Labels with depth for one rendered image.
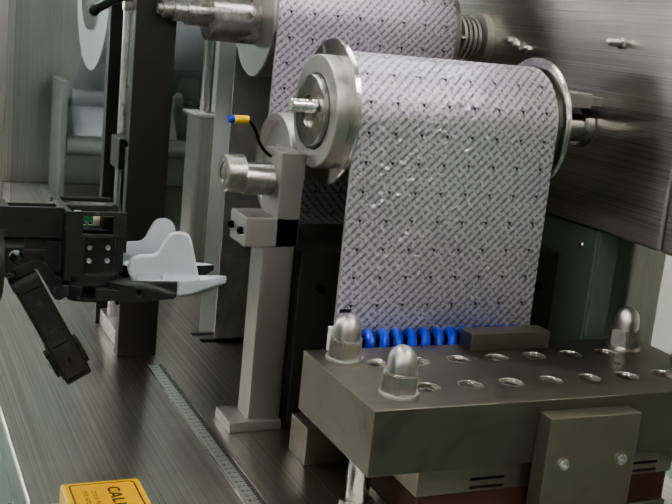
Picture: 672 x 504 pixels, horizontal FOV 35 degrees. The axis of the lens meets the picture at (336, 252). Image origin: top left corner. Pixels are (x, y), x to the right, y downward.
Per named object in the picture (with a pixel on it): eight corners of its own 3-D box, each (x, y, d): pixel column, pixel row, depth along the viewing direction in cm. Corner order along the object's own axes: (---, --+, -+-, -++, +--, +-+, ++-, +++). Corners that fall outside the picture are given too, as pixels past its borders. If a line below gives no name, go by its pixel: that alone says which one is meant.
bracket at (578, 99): (532, 101, 120) (534, 83, 119) (574, 104, 122) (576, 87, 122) (558, 106, 115) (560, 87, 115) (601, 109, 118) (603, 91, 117)
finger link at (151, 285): (179, 286, 93) (76, 283, 90) (178, 303, 93) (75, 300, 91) (173, 272, 97) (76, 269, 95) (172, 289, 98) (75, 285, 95)
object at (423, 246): (331, 341, 107) (350, 162, 103) (525, 334, 117) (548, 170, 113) (333, 343, 107) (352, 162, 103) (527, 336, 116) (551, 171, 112)
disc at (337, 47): (294, 175, 115) (305, 37, 113) (299, 175, 115) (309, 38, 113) (350, 193, 102) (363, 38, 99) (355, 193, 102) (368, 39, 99)
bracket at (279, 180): (210, 417, 117) (232, 143, 110) (265, 413, 119) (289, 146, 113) (224, 434, 112) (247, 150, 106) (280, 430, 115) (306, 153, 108)
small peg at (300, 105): (286, 108, 104) (289, 95, 103) (312, 109, 105) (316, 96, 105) (291, 114, 103) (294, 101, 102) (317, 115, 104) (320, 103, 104)
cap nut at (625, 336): (598, 342, 114) (604, 302, 113) (625, 340, 116) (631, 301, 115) (619, 352, 111) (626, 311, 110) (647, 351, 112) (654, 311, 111)
